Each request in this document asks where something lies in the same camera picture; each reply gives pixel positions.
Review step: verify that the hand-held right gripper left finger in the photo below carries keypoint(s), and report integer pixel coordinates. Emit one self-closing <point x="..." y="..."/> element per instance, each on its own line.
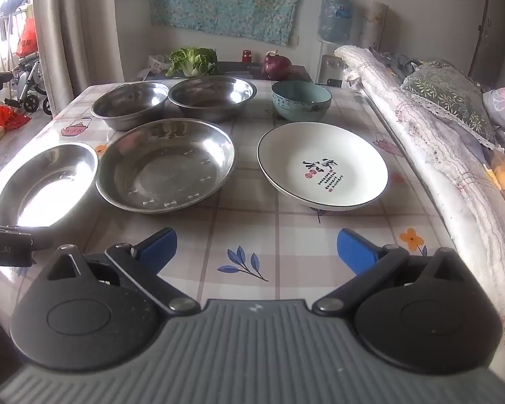
<point x="158" y="250"/>

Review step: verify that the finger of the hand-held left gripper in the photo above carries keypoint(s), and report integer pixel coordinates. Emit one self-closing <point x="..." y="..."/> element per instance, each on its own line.
<point x="42" y="237"/>

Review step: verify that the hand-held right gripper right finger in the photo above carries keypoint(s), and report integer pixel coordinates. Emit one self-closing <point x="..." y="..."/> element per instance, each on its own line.
<point x="355" y="252"/>

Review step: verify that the small steel plate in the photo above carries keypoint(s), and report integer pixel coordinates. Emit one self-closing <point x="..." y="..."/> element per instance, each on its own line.
<point x="46" y="185"/>

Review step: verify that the large steel plate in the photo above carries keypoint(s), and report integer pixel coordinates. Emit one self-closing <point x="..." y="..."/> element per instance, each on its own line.
<point x="164" y="168"/>

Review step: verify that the white ceramic plate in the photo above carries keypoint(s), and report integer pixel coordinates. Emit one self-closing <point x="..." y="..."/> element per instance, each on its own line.
<point x="320" y="168"/>

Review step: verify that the steel bowl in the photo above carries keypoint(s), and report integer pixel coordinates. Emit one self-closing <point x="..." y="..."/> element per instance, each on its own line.
<point x="212" y="94"/>
<point x="130" y="103"/>

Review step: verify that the teal ceramic bowl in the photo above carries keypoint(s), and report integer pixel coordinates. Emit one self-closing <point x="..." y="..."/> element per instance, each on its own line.
<point x="301" y="99"/>

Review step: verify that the checked tablecloth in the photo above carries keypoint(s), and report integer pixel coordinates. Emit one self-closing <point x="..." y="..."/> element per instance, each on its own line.
<point x="261" y="227"/>

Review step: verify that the red bag on floor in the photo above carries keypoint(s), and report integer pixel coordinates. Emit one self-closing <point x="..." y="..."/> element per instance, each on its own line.
<point x="12" y="115"/>

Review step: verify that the white lace quilt roll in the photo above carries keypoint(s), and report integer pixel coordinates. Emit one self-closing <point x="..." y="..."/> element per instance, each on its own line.
<point x="425" y="134"/>

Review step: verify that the wheelchair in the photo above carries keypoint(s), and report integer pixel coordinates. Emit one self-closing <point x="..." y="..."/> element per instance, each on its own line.
<point x="23" y="80"/>

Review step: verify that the green floral pillow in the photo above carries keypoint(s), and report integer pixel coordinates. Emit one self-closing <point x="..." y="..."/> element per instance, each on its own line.
<point x="446" y="92"/>

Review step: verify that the white water dispenser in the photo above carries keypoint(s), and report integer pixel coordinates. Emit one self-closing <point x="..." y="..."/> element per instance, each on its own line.
<point x="332" y="69"/>

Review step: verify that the white plastic bag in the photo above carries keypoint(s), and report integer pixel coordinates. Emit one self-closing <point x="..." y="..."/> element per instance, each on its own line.
<point x="155" y="65"/>

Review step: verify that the napa cabbage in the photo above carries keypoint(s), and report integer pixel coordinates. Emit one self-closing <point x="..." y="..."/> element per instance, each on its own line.
<point x="193" y="61"/>

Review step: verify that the grey floral bedding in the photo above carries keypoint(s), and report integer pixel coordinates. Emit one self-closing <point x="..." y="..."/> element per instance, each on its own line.
<point x="395" y="61"/>

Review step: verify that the red hanging bag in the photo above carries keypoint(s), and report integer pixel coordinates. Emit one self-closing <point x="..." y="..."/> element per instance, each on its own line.
<point x="26" y="40"/>

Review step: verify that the red onion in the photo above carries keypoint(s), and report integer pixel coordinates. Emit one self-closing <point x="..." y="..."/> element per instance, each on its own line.
<point x="276" y="67"/>

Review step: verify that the beige curtain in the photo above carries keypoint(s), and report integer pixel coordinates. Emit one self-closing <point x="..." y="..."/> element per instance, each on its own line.
<point x="80" y="29"/>

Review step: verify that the red lidded jar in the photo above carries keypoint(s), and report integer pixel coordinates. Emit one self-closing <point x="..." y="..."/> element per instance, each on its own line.
<point x="246" y="57"/>

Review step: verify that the floral paper roll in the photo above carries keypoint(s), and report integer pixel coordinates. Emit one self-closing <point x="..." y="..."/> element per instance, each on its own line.
<point x="373" y="25"/>

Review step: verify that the blue water jug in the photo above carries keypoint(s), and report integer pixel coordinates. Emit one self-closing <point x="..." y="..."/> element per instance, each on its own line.
<point x="336" y="17"/>

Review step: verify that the teal floral wall cloth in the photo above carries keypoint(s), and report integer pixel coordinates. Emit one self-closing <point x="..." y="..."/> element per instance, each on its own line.
<point x="227" y="0"/>

